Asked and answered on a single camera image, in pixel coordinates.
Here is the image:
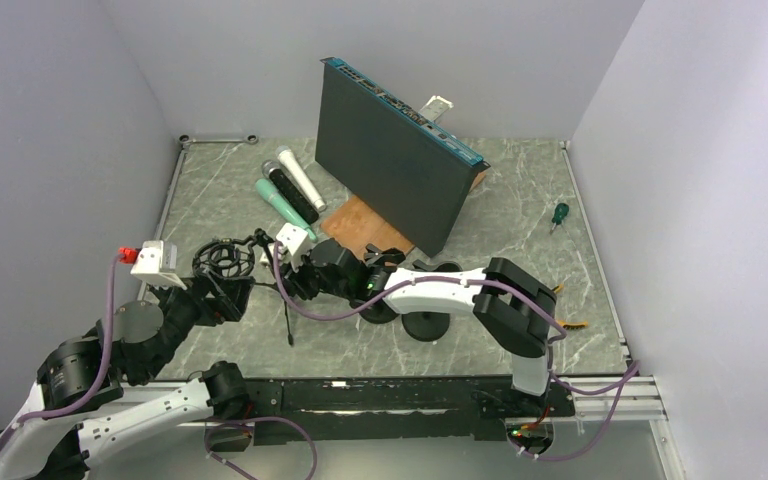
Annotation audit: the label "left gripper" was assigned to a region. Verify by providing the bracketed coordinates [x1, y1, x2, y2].
[138, 265, 256, 381]

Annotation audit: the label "black tripod shock-mount stand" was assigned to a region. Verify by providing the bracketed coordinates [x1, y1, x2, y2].
[191, 228, 296, 348]

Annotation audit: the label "black round-base mic stand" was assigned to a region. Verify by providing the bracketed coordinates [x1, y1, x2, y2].
[359, 244, 406, 325]

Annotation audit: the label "mint green microphone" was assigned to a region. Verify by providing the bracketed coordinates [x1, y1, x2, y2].
[255, 178, 317, 241]

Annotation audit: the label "black sparkly microphone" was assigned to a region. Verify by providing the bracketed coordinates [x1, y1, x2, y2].
[261, 160, 320, 224]

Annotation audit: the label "white microphone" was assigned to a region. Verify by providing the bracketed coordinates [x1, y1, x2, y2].
[276, 145, 327, 212]

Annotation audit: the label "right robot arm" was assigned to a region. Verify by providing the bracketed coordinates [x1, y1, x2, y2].
[266, 240, 562, 415]

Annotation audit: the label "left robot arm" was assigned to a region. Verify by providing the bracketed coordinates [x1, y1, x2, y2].
[0, 276, 254, 479]

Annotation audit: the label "white pvc elbow fitting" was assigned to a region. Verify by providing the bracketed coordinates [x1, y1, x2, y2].
[258, 248, 272, 268]

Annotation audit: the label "wooden board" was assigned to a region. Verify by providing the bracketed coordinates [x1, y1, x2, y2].
[319, 170, 489, 263]

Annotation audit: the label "silver wrench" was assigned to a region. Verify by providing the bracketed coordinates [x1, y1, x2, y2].
[177, 134, 260, 149]

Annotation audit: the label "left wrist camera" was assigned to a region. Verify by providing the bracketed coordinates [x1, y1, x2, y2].
[118, 240, 187, 290]

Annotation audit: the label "black front frame rail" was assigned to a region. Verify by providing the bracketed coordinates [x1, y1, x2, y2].
[233, 375, 576, 441]

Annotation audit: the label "dark rack network switch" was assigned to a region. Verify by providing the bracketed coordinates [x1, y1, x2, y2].
[315, 57, 490, 256]

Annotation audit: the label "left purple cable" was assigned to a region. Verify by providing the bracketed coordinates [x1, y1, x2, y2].
[0, 254, 127, 480]

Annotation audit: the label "green-handled screwdriver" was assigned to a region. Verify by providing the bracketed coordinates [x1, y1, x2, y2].
[550, 203, 570, 234]

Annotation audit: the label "yellow-handled pliers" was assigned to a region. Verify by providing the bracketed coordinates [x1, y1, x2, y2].
[552, 284, 589, 331]

